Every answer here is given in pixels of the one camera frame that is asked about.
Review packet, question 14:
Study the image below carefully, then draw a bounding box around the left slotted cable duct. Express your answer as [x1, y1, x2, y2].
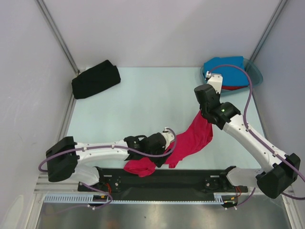
[44, 194, 110, 204]

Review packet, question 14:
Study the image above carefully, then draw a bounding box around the red t shirt in basket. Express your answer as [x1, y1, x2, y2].
[222, 85, 247, 91]

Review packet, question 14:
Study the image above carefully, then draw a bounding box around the left aluminium corner post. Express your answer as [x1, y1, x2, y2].
[35, 0, 80, 75]

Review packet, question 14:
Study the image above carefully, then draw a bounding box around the folded black t shirt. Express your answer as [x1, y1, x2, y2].
[71, 60, 121, 100]

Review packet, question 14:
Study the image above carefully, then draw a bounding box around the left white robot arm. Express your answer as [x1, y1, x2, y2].
[45, 129, 175, 191]

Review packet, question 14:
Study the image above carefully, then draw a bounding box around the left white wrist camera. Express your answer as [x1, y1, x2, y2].
[161, 128, 175, 147]

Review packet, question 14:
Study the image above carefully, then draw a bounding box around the slotted cable duct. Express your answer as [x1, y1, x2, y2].
[214, 192, 239, 204]
[44, 194, 110, 204]

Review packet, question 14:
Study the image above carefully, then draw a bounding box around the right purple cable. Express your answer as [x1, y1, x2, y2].
[206, 63, 305, 210]

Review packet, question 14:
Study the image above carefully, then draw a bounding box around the teal plastic basket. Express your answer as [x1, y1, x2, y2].
[200, 58, 263, 95]

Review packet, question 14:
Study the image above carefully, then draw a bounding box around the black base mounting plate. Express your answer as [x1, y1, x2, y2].
[77, 167, 250, 201]

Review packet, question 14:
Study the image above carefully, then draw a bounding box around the blue t shirt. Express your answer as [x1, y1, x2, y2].
[202, 56, 249, 86]

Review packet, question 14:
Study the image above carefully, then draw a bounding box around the right slotted cable duct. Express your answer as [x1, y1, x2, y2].
[214, 192, 239, 204]

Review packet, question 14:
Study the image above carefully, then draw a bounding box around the pink t shirt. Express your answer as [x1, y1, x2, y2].
[123, 112, 213, 177]

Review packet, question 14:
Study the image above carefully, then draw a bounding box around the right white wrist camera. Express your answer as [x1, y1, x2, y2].
[205, 71, 223, 94]

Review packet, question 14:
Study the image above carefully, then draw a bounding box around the aluminium corner post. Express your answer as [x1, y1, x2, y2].
[35, 0, 80, 75]
[250, 0, 290, 62]

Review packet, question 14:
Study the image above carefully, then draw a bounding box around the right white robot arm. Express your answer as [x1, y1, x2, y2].
[194, 84, 301, 198]

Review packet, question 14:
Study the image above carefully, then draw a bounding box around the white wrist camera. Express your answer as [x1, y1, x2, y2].
[205, 71, 223, 94]
[161, 128, 175, 147]

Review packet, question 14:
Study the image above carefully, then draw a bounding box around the aluminium front frame rail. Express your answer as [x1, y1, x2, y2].
[33, 174, 295, 194]

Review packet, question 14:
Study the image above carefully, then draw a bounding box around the right aluminium corner post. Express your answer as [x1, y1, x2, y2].
[250, 0, 290, 62]

